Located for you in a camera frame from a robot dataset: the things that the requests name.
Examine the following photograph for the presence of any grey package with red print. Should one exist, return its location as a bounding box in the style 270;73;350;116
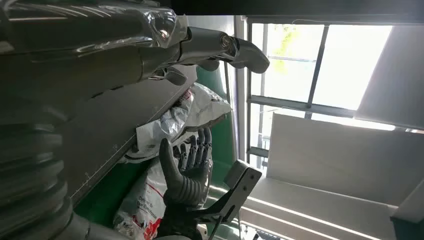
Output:
112;157;168;240

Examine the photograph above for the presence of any small grey plastic package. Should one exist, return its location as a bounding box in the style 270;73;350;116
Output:
124;82;233;165

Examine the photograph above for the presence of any aluminium conveyor side rail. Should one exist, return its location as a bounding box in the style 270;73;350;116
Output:
231;14;249;163

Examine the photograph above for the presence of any green conveyor belt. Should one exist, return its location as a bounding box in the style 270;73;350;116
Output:
74;64;239;240

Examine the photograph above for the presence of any dark window frame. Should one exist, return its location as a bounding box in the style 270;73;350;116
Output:
245;16;424;167

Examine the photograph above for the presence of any black inbound machine platform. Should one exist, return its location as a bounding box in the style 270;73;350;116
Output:
61;64;199;205

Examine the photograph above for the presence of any white wall ledge panel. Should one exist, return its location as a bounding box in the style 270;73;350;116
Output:
240;112;424;240

